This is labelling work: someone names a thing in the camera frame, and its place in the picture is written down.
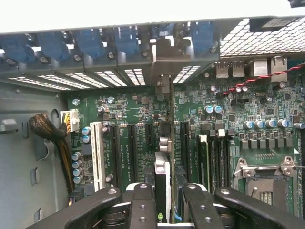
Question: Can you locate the white expansion slot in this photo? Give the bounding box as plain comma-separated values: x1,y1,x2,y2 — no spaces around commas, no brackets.
90,121,105,193

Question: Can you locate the red black twisted wire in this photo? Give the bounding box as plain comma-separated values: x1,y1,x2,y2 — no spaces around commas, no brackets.
223,63,305,95

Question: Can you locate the short black expansion slot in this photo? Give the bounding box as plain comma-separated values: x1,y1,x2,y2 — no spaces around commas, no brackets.
145,124,154,146

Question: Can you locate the blue card retention clip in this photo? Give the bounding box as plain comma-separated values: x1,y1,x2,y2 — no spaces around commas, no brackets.
190,21,215,54
114,26,140,57
152,23,176,40
3,37,35,64
38,32,71,62
76,30,105,60

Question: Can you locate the green motherboard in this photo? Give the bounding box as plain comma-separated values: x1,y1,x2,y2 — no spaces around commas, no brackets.
68,57,305,229

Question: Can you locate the braided power cable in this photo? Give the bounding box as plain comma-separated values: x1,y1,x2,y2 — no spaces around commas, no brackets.
28,107,81,208

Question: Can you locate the CPU socket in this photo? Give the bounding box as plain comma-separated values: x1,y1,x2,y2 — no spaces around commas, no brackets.
233,156,301,215

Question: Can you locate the long black expansion slot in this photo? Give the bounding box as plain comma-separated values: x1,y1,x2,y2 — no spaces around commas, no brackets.
180,121,190,167
111,124,122,189
127,124,139,184

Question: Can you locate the open PC case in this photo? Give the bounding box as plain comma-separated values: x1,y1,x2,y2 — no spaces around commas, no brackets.
0,14,305,229

